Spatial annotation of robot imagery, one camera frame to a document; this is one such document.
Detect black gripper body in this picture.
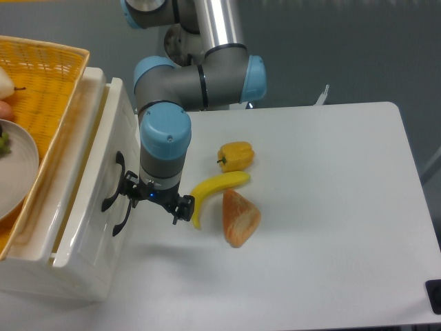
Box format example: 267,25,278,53
137,181,180,208

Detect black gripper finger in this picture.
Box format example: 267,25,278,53
167,195,195,225
121,170,141,208

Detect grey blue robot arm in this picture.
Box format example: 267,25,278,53
116,1,267,221

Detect white drawer cabinet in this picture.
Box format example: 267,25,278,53
1,68,121,301

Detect yellow banana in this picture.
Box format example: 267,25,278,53
191,171,251,230

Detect orange bread piece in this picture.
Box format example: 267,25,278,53
223,189,261,248

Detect yellow bell pepper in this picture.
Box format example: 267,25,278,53
217,141,254,172

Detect white plate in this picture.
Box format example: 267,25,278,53
1,120,39,218

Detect green grapes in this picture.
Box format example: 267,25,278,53
0,126,11,157

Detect yellow woven basket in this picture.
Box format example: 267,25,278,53
1,36,90,259

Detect pink fruit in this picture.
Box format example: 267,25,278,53
0,101,14,121

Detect white pear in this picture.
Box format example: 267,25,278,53
0,68,26,100

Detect black corner object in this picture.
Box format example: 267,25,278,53
425,279,441,315

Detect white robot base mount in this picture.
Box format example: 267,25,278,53
208,84,329,111

